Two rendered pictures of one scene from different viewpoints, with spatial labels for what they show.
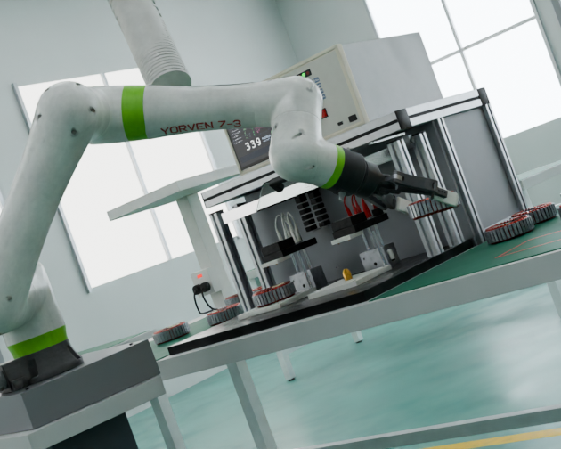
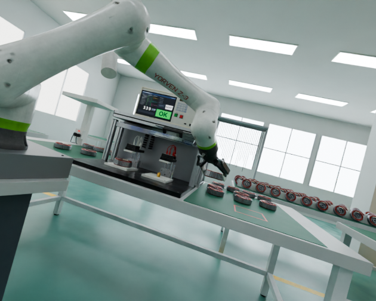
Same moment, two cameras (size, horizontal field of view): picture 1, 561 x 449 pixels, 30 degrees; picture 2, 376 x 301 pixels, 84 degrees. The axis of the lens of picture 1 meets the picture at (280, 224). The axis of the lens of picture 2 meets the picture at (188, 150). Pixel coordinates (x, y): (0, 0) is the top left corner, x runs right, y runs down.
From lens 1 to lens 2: 1.41 m
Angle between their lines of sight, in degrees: 29
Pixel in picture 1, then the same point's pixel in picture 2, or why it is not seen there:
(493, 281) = (249, 229)
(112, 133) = (132, 55)
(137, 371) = (57, 172)
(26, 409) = not seen: outside the picture
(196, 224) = (89, 115)
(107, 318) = not seen: hidden behind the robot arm
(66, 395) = (2, 166)
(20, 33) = not seen: hidden behind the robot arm
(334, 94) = (190, 113)
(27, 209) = (67, 43)
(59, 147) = (116, 29)
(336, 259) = (144, 160)
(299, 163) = (208, 133)
